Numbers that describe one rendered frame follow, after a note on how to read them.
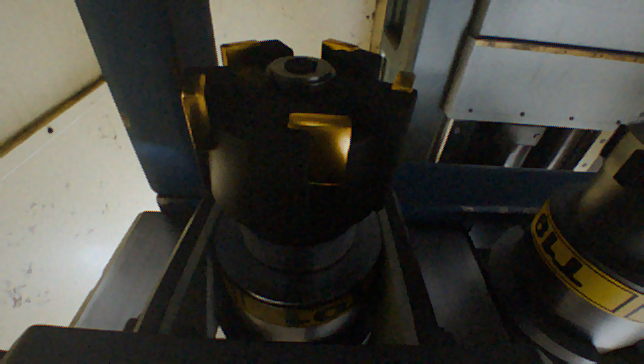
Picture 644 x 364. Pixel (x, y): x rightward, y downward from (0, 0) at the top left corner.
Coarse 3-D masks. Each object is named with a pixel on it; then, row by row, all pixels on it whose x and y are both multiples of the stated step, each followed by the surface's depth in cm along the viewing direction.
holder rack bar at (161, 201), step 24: (408, 168) 16; (432, 168) 16; (456, 168) 16; (480, 168) 16; (504, 168) 16; (528, 168) 17; (408, 192) 14; (432, 192) 14; (456, 192) 14; (480, 192) 15; (504, 192) 15; (528, 192) 15; (552, 192) 15; (408, 216) 14; (432, 216) 14; (456, 216) 14; (480, 216) 14; (504, 216) 14; (528, 216) 14; (480, 240) 15
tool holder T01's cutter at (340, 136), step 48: (240, 48) 7; (288, 48) 7; (336, 48) 7; (192, 96) 5; (240, 96) 5; (288, 96) 5; (336, 96) 5; (384, 96) 5; (192, 144) 6; (240, 144) 5; (288, 144) 4; (336, 144) 4; (384, 144) 5; (240, 192) 5; (288, 192) 5; (336, 192) 5; (384, 192) 6; (288, 240) 6
